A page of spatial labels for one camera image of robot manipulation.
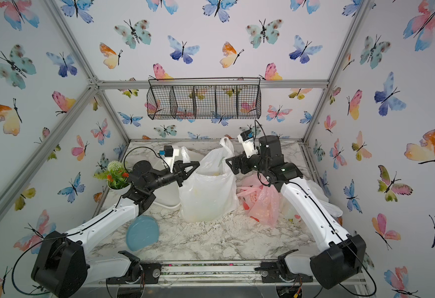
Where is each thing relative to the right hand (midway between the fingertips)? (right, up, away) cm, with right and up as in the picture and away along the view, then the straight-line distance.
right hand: (238, 153), depth 73 cm
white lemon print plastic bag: (-11, -16, +3) cm, 20 cm away
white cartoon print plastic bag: (+23, -26, +9) cm, 36 cm away
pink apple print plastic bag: (+10, -21, +8) cm, 25 cm away
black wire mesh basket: (-16, +29, +26) cm, 42 cm away
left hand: (-15, -4, -3) cm, 16 cm away
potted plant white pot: (-53, -12, +11) cm, 56 cm away
